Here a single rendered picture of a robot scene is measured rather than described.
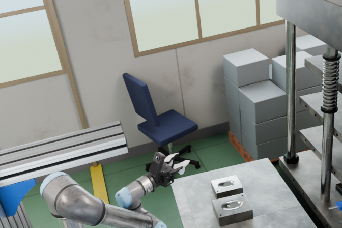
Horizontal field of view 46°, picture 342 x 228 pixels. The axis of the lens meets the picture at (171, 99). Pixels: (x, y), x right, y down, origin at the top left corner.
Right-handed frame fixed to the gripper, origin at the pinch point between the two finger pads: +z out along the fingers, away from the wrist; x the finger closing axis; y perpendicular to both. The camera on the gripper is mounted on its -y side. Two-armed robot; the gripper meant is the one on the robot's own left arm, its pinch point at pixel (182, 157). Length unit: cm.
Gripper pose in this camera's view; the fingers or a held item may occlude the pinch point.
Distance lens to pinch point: 185.2
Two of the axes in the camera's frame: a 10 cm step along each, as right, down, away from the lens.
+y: 0.4, 8.4, 5.5
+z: 7.4, -3.9, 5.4
